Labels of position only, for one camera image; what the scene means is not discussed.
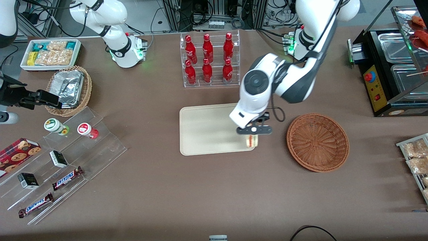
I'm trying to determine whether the black food warmer cabinet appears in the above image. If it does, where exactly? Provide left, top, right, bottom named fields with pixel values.
left=348, top=5, right=428, bottom=117

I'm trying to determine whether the beige plastic tray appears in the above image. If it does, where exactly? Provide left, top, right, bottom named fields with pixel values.
left=180, top=103, right=259, bottom=156

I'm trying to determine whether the red grilled sausage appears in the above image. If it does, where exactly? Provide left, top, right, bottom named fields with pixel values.
left=413, top=29, right=428, bottom=51
left=411, top=15, right=428, bottom=28

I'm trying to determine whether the red cola bottle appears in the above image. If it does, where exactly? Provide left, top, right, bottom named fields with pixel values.
left=185, top=60, right=197, bottom=85
left=202, top=58, right=213, bottom=83
left=185, top=35, right=198, bottom=64
left=222, top=58, right=233, bottom=84
left=223, top=32, right=234, bottom=61
left=202, top=33, right=214, bottom=63

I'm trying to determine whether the steel food pan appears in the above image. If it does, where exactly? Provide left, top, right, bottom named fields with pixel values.
left=391, top=64, right=428, bottom=93
left=378, top=33, right=416, bottom=64

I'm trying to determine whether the white plastic snack bin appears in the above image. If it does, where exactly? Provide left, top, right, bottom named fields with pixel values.
left=20, top=38, right=82, bottom=72

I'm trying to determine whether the red lid strawberry jar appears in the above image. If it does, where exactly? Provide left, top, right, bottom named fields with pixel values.
left=77, top=123, right=99, bottom=139

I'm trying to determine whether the grey wire snack tray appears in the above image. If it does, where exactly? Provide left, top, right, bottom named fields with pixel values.
left=396, top=133, right=428, bottom=205

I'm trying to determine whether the clear bag of biscuits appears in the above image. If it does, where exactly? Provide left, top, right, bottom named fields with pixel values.
left=34, top=50, right=73, bottom=66
left=46, top=40, right=68, bottom=51

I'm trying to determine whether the clear acrylic bottle rack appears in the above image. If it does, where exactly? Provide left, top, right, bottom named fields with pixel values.
left=180, top=30, right=240, bottom=88

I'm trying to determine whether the brown wicker basket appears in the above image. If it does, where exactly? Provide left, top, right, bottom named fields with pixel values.
left=287, top=113, right=350, bottom=173

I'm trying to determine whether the clear bag of crackers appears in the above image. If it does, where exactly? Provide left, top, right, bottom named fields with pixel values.
left=406, top=157, right=428, bottom=175
left=402, top=139, right=428, bottom=158

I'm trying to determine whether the red chocolate chip cookie box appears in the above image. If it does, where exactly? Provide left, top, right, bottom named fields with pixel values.
left=0, top=138, right=41, bottom=178

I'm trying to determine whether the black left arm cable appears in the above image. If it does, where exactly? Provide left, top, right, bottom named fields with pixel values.
left=270, top=94, right=286, bottom=123

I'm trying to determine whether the aluminium foil tray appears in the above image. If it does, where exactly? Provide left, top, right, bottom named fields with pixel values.
left=50, top=70, right=84, bottom=108

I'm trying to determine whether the green lid sunflower jar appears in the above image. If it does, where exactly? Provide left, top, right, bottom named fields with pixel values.
left=44, top=118, right=70, bottom=136

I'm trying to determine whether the black table cable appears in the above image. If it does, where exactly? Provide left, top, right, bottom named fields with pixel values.
left=0, top=44, right=19, bottom=78

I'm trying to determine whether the light wicker basket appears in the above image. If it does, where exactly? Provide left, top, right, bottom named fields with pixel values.
left=45, top=65, right=92, bottom=117

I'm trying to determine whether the black cable loop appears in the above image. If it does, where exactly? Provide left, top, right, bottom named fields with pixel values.
left=289, top=225, right=337, bottom=241

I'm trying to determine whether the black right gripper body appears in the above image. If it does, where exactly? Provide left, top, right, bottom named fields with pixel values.
left=0, top=75, right=28, bottom=108

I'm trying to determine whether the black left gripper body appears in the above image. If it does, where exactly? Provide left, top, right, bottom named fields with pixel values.
left=248, top=112, right=270, bottom=135

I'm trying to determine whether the Snickers chocolate bar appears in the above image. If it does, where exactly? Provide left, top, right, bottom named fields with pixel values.
left=18, top=192, right=55, bottom=219
left=52, top=166, right=84, bottom=191

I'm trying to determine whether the small black carton box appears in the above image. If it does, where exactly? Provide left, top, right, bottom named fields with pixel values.
left=17, top=173, right=39, bottom=190
left=49, top=150, right=69, bottom=168

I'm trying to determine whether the clear acrylic stepped display stand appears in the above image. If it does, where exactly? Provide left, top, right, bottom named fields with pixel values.
left=0, top=106, right=127, bottom=225

